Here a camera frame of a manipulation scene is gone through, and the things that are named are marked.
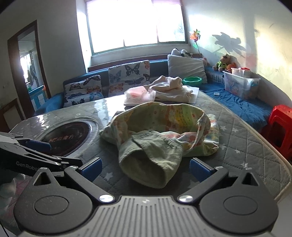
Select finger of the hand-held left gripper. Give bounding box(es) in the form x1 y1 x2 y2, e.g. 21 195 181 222
16 138 52 154
51 156 83 172

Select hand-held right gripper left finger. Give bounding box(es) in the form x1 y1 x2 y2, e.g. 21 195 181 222
32 158 116 204

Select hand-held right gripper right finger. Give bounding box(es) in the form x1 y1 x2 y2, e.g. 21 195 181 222
178 157 260 203

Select printed green child's jacket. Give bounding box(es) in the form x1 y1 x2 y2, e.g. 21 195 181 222
99 102 220 189

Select hanging clothes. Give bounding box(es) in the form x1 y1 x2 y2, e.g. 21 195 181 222
27 66 37 83

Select round black built-in cooktop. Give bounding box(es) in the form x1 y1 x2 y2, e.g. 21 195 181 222
36 117 99 158

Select brown low cabinet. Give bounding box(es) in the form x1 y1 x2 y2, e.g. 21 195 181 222
0 98 25 133

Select grey star quilted table cover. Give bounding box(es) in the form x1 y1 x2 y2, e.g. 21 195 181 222
0 91 292 205

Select blue cabinet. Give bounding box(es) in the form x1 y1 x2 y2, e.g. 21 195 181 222
27 85 48 110

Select small butterfly print cushion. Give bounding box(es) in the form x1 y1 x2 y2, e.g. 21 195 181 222
63 75 104 108

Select blue sofa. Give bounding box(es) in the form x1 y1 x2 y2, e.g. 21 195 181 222
34 58 274 133

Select cream garment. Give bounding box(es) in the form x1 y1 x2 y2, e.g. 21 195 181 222
145 75 194 104

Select pink plastic package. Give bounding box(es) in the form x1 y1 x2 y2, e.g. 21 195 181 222
124 86 157 106

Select green bowl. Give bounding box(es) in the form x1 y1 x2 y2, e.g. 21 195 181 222
182 77 203 87

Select clear plastic storage box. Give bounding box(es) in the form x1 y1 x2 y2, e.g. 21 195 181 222
222 67 262 100

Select red plastic stool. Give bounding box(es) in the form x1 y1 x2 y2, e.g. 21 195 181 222
261 105 292 160

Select large butterfly print cushion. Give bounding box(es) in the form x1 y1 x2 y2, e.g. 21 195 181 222
108 60 151 97

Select grey pillow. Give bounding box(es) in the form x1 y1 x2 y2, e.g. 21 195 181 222
167 54 208 85

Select teddy bear plush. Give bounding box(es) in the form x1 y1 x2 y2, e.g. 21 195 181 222
213 53 238 72

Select black and white plush toy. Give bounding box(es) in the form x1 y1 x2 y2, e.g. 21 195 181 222
171 48 193 58

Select colourful pinwheel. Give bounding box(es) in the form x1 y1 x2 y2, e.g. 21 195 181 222
189 29 203 58

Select window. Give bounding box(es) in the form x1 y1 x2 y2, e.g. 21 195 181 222
85 0 190 56

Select brown door frame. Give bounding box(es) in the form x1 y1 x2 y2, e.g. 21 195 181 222
7 20 52 119

